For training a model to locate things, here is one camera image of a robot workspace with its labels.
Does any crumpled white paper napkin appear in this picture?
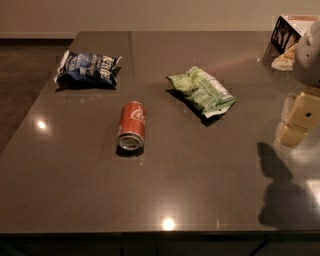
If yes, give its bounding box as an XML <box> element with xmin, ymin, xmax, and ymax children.
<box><xmin>271</xmin><ymin>44</ymin><xmax>297</xmax><ymax>71</ymax></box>

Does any red coke can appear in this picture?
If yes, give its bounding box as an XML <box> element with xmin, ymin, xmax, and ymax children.
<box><xmin>117</xmin><ymin>101</ymin><xmax>146</xmax><ymax>151</ymax></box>

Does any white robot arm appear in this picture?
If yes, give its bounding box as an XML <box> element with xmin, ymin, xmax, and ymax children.
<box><xmin>279</xmin><ymin>19</ymin><xmax>320</xmax><ymax>147</ymax></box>

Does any green chips bag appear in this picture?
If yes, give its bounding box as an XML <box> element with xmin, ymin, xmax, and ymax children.
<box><xmin>167</xmin><ymin>66</ymin><xmax>236</xmax><ymax>118</ymax></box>

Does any black box with white lid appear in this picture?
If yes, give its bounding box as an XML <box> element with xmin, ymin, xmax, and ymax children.
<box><xmin>271</xmin><ymin>15</ymin><xmax>319</xmax><ymax>54</ymax></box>

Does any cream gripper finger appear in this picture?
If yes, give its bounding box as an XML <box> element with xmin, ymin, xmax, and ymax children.
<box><xmin>288</xmin><ymin>88</ymin><xmax>320</xmax><ymax>132</ymax></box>
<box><xmin>279</xmin><ymin>125</ymin><xmax>307</xmax><ymax>148</ymax></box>

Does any blue kettle chips bag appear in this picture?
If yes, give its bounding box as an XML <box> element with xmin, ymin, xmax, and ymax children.
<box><xmin>54</xmin><ymin>50</ymin><xmax>121</xmax><ymax>87</ymax></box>

